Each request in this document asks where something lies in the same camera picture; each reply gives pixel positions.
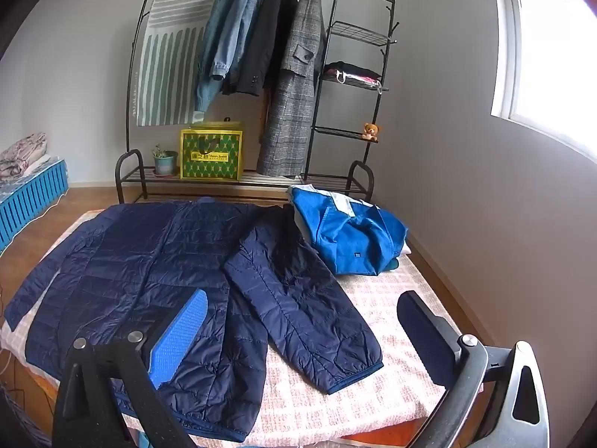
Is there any pile of folded clothes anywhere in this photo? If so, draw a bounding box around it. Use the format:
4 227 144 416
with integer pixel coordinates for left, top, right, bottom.
322 61 384 89

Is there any blue slatted box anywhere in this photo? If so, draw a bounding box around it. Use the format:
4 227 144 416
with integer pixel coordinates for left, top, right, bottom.
0 156 70 255

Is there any blue denim jacket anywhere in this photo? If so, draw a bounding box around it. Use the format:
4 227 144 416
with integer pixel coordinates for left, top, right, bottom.
210 0 270 83

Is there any grey plaid long coat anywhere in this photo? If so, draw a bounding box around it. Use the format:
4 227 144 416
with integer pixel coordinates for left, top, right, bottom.
255 0 328 179

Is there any blue work jacket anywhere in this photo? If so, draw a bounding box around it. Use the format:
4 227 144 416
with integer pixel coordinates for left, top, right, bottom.
290 185 410 276

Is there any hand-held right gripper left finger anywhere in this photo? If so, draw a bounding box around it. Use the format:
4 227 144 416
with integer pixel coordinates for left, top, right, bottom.
52 288 208 448

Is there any green and yellow patterned box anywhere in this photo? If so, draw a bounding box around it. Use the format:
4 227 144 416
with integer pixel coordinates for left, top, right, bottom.
180 120 246 182

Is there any navy quilted down jacket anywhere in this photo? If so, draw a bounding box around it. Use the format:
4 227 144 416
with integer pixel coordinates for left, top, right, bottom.
4 197 384 443

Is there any pink checked blanket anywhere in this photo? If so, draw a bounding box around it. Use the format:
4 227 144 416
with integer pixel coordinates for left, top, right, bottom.
0 204 462 448

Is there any floral folded bedding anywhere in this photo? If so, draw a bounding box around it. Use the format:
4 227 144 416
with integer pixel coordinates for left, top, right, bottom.
0 131 50 179

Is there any window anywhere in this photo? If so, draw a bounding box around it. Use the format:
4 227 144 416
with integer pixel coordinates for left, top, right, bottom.
489 0 597 160

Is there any green striped hanging cloth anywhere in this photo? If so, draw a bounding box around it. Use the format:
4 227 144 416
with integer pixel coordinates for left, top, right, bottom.
132 0 235 127

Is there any teal potted plant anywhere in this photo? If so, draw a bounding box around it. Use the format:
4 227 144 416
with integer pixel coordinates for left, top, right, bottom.
151 144 180 178

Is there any teal denim jacket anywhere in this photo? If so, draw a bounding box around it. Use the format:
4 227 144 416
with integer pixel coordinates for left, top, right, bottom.
193 0 242 113

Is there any black metal clothes rack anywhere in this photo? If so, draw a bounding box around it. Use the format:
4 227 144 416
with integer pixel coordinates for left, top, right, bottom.
114 0 403 204

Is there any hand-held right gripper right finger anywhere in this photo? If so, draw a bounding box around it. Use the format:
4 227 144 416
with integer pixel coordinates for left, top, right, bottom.
396 290 552 448

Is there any black coat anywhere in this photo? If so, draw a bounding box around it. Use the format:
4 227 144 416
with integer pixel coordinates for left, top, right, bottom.
228 0 300 99

